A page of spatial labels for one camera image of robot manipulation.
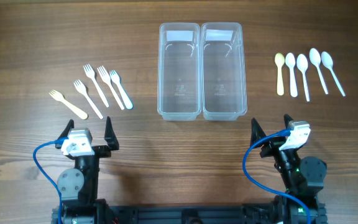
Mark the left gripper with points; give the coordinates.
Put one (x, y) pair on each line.
(105, 150)

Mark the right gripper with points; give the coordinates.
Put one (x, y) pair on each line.
(271, 145)

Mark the white plastic fork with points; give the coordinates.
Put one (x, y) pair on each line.
(90, 73)
(81, 88)
(107, 79)

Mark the yellow plastic spoon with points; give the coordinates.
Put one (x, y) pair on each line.
(279, 61)

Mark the white plastic spoon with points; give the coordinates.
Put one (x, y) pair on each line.
(302, 64)
(290, 63)
(328, 63)
(315, 59)

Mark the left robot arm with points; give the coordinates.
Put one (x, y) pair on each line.
(79, 185)

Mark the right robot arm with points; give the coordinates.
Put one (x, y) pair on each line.
(302, 177)

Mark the right clear plastic container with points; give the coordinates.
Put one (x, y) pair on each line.
(224, 71)

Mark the clear plastic container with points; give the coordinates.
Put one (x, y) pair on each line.
(179, 79)
(224, 71)

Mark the left clear plastic container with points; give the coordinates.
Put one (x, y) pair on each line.
(179, 79)

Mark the yellow plastic fork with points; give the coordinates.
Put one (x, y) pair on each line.
(59, 97)

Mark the white fork, bluish handle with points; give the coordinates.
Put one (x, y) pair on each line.
(117, 80)

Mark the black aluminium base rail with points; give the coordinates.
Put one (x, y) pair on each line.
(185, 214)

